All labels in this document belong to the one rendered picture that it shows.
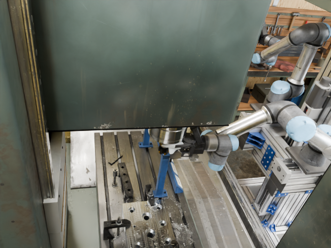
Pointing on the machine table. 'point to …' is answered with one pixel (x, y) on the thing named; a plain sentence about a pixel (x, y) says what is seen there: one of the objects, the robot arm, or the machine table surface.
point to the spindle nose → (168, 135)
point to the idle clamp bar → (125, 181)
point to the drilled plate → (138, 220)
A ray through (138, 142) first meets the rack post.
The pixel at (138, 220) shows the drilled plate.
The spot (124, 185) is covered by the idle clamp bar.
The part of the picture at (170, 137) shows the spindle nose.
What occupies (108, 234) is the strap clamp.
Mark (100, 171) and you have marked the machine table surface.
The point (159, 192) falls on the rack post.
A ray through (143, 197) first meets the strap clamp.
